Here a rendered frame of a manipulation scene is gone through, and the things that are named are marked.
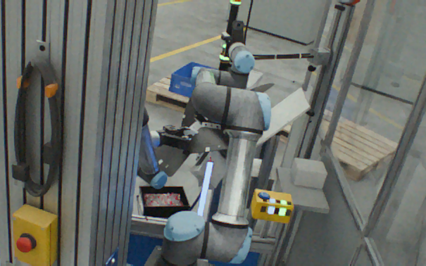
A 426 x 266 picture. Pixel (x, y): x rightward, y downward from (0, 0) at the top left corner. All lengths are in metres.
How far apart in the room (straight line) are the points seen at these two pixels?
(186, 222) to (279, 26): 8.10
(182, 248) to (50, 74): 0.72
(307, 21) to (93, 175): 8.35
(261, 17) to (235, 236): 8.21
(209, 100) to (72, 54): 0.61
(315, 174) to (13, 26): 1.89
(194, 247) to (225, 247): 0.09
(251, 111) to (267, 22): 8.05
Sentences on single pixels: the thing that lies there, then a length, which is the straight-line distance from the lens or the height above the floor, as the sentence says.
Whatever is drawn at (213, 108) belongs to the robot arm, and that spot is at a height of 1.58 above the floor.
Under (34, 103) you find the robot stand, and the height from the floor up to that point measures 1.72.
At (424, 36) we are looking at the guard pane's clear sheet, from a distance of 1.95.
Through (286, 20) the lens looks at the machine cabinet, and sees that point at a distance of 9.29.
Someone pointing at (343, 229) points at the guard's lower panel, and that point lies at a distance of 2.34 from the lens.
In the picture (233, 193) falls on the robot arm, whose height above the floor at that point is 1.36.
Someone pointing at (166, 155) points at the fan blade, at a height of 0.98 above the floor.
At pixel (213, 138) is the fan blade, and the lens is 2.09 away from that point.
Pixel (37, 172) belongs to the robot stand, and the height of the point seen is 1.56.
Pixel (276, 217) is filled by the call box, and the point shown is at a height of 1.01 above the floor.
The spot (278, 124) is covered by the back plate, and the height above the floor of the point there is 1.23.
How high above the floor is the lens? 2.13
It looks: 26 degrees down
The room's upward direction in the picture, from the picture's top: 11 degrees clockwise
